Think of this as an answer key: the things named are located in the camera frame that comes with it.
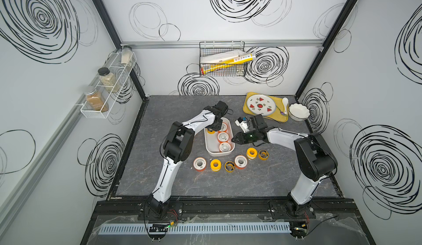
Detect yellow tray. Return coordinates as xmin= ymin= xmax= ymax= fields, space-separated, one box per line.
xmin=243 ymin=92 xmax=289 ymax=123

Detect spice jar brown contents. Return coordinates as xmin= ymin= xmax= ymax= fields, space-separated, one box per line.
xmin=84 ymin=86 xmax=109 ymax=112

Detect spice jar black lid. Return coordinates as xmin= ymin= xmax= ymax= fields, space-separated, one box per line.
xmin=98 ymin=67 xmax=120 ymax=93

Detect orange sealing tape roll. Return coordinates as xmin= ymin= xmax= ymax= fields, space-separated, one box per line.
xmin=193 ymin=157 xmax=207 ymax=171
xmin=234 ymin=155 xmax=248 ymax=169
xmin=219 ymin=142 xmax=232 ymax=152
xmin=217 ymin=132 xmax=230 ymax=143
xmin=219 ymin=123 xmax=227 ymax=133

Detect yellow white box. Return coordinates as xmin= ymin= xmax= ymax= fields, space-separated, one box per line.
xmin=200 ymin=50 xmax=256 ymax=76

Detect white plastic storage box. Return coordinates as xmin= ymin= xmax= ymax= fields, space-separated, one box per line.
xmin=204 ymin=117 xmax=235 ymax=157

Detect black wire wall basket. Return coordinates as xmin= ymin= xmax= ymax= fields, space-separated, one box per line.
xmin=199 ymin=41 xmax=245 ymax=77

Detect white spoon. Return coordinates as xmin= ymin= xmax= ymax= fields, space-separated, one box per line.
xmin=282 ymin=97 xmax=289 ymax=115

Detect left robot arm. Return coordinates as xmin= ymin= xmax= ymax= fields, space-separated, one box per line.
xmin=146 ymin=101 xmax=229 ymax=218

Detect watermelon pattern plate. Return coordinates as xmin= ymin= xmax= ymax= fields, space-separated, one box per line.
xmin=246 ymin=94 xmax=277 ymax=116

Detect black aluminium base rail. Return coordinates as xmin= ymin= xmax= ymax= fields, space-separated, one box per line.
xmin=90 ymin=197 xmax=358 ymax=222

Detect white slotted cable duct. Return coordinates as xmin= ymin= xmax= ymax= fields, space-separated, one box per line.
xmin=98 ymin=222 xmax=291 ymax=235

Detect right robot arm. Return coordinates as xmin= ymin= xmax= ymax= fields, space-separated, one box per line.
xmin=231 ymin=114 xmax=338 ymax=207

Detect yellow black tape roll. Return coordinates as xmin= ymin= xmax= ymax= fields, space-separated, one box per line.
xmin=224 ymin=161 xmax=236 ymax=173
xmin=258 ymin=150 xmax=269 ymax=160

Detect white wire spice rack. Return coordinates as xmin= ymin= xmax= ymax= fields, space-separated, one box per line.
xmin=80 ymin=48 xmax=137 ymax=125

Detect spice jar pale contents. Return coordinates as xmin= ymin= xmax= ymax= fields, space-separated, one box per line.
xmin=120 ymin=45 xmax=133 ymax=65

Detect white scalloped bowl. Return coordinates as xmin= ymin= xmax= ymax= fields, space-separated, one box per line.
xmin=289 ymin=103 xmax=311 ymax=122

